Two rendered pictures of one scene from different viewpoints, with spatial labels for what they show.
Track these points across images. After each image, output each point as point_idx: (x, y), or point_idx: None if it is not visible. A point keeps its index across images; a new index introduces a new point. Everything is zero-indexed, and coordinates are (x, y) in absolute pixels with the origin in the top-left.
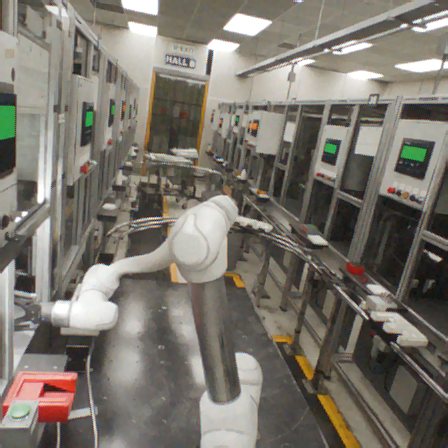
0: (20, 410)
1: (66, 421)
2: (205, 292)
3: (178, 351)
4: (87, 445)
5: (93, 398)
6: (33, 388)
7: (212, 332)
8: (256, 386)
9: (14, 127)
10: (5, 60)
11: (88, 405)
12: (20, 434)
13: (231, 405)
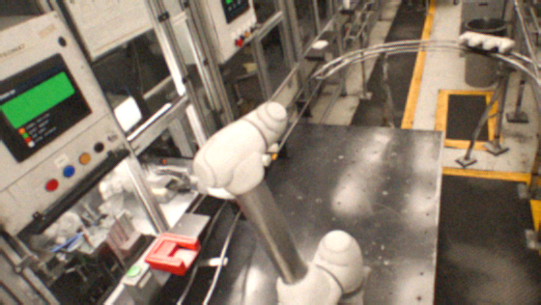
0: (133, 271)
1: (183, 274)
2: (241, 202)
3: (331, 206)
4: (228, 282)
5: (246, 243)
6: (168, 247)
7: (257, 232)
8: (343, 266)
9: (71, 87)
10: (42, 40)
11: (241, 249)
12: (132, 287)
13: (291, 288)
